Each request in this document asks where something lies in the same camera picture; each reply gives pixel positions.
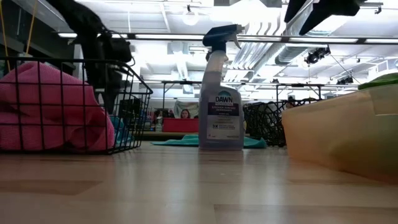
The translucent plastic bin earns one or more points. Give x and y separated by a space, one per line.
342 130

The Dawn spray bottle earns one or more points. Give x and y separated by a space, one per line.
220 105

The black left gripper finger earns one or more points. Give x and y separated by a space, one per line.
111 101

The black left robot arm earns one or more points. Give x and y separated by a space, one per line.
79 15

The green microfiber towel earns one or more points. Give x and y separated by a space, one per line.
381 81

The black ceiling spotlight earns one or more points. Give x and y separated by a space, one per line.
345 80
317 55

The person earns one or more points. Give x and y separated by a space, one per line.
185 114

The pink microfiber towel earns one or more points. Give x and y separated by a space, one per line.
49 105

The black framed background table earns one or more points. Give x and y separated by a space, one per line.
174 82

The blue microfiber towel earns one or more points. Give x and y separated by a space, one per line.
119 130

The red storage bin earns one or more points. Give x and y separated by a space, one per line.
180 125

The teal microfiber towel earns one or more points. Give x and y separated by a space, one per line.
177 141

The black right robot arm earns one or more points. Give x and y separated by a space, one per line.
320 12

